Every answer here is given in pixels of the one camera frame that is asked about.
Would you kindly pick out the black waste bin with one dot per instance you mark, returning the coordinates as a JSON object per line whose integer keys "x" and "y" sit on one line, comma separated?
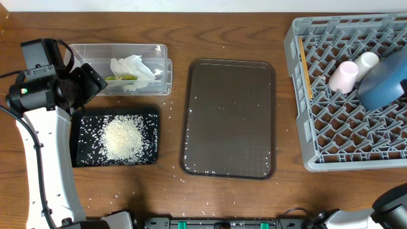
{"x": 86, "y": 143}

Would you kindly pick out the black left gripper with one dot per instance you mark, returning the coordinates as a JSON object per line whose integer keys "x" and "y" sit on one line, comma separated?
{"x": 88, "y": 80}

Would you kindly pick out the pile of white rice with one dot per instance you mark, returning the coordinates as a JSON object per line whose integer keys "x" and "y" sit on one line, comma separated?
{"x": 122, "y": 141}

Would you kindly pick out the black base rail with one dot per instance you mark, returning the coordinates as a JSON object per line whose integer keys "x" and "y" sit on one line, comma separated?
{"x": 236, "y": 223}

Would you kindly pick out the yellow green wrapper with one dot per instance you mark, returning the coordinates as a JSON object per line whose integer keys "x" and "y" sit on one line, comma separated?
{"x": 121, "y": 78}

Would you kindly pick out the small pink dish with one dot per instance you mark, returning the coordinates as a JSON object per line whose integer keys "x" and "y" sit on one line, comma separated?
{"x": 343, "y": 79}

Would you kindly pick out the white napkin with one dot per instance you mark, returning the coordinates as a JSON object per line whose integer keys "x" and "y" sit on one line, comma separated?
{"x": 132, "y": 65}

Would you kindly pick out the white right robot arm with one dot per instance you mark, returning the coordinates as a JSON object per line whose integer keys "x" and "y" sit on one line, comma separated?
{"x": 388, "y": 212}

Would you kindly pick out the dark blue plate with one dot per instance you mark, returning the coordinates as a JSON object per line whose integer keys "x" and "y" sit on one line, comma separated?
{"x": 384, "y": 83}

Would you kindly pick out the clear plastic bin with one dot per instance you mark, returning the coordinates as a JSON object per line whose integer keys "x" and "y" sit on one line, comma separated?
{"x": 99, "y": 55}

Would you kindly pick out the cream plastic cup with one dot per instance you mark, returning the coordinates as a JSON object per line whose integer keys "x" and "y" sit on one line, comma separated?
{"x": 365, "y": 63}

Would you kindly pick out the grey dishwasher rack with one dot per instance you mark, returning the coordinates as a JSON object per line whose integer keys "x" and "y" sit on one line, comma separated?
{"x": 335, "y": 132}

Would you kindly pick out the dark brown serving tray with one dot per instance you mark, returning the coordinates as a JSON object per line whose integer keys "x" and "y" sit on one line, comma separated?
{"x": 230, "y": 120}

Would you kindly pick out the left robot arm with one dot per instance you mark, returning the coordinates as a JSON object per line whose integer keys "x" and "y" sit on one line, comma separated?
{"x": 53, "y": 199}

